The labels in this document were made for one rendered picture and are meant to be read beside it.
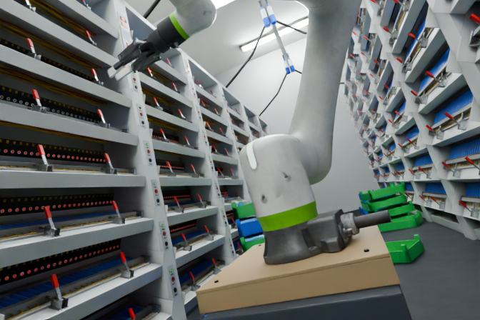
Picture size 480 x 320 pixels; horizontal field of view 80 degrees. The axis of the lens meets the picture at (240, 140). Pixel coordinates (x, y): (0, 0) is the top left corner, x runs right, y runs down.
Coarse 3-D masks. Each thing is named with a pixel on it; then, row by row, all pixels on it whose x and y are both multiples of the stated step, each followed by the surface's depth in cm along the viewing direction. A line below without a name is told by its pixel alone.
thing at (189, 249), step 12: (180, 228) 168; (192, 228) 181; (204, 228) 188; (216, 228) 185; (180, 240) 154; (192, 240) 157; (204, 240) 166; (216, 240) 170; (180, 252) 138; (192, 252) 142; (204, 252) 155; (180, 264) 131
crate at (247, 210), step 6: (234, 204) 132; (246, 204) 131; (252, 204) 131; (234, 210) 132; (240, 210) 132; (246, 210) 131; (252, 210) 131; (234, 216) 131; (240, 216) 131; (246, 216) 130
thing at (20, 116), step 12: (0, 108) 77; (12, 108) 80; (0, 120) 91; (12, 120) 80; (24, 120) 83; (36, 120) 86; (48, 120) 90; (60, 120) 94; (72, 120) 98; (48, 132) 103; (60, 132) 105; (72, 132) 98; (84, 132) 103; (96, 132) 108; (108, 132) 113; (120, 132) 120; (132, 132) 132; (132, 144) 127
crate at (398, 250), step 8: (408, 240) 153; (416, 240) 148; (392, 248) 159; (400, 248) 156; (408, 248) 153; (416, 248) 143; (392, 256) 141; (400, 256) 138; (408, 256) 135; (416, 256) 140
